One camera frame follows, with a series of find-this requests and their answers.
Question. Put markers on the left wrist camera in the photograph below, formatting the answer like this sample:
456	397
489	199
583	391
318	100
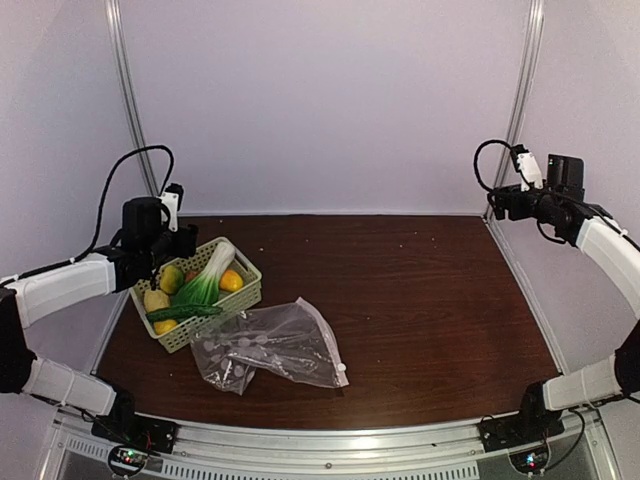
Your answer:
171	200

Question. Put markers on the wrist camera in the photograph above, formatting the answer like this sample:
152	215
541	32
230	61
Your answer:
527	168
171	200

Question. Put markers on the toy orange mango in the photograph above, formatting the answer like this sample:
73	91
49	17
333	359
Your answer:
231	281

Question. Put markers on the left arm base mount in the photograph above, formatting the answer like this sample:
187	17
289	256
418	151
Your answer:
144	433

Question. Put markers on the circuit board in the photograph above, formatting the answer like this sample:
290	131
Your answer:
530	461
125	461

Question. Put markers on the green plastic basket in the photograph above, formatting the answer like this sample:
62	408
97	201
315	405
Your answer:
241	300

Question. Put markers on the right circuit board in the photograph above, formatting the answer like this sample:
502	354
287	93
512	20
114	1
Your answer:
530	461

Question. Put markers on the toy green yellow mango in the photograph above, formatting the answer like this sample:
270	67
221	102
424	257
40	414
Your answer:
171	280

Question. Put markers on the left circuit board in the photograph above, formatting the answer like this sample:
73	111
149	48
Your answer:
125	461

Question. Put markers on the toy potato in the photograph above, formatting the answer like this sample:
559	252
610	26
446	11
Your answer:
154	300

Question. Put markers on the clear zip top bag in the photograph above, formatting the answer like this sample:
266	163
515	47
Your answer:
292	341

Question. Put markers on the toy cucumber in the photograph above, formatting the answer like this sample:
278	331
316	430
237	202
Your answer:
182	312

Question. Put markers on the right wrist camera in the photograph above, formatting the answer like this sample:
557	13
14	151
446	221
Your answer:
527	168

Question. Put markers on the toy yellow lemon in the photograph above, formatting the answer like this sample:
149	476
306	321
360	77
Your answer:
164	326

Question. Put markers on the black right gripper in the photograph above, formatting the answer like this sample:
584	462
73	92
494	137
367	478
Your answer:
500	205

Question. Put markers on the aluminium frame post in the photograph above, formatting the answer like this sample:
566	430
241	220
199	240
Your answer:
529	60
118	41

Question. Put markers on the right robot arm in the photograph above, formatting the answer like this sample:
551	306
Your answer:
557	199

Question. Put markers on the front aluminium rail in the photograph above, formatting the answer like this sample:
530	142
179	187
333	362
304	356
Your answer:
451	450

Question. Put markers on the toy bok choy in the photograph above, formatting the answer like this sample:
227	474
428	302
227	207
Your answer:
203	289

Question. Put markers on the left aluminium frame post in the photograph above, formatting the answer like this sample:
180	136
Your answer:
118	41

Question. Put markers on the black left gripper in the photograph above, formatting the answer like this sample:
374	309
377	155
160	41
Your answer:
186	245

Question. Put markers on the right aluminium frame post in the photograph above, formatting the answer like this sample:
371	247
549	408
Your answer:
529	60

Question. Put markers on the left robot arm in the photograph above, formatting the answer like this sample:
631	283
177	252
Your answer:
150	234

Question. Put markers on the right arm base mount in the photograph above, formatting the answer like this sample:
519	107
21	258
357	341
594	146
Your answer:
510	431

